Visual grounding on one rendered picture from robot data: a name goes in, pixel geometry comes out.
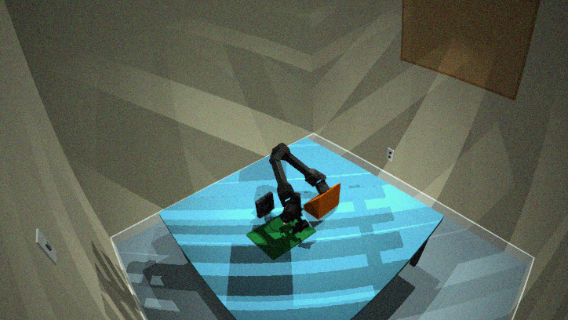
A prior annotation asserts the green circuit board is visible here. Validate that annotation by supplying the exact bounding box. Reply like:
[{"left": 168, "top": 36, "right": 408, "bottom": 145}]
[{"left": 246, "top": 215, "right": 316, "bottom": 260}]

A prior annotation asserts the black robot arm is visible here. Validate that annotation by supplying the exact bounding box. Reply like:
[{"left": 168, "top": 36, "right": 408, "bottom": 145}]
[{"left": 269, "top": 143, "right": 332, "bottom": 224}]

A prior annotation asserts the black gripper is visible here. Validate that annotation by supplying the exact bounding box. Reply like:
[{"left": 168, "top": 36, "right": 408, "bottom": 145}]
[{"left": 292, "top": 207, "right": 309, "bottom": 233}]

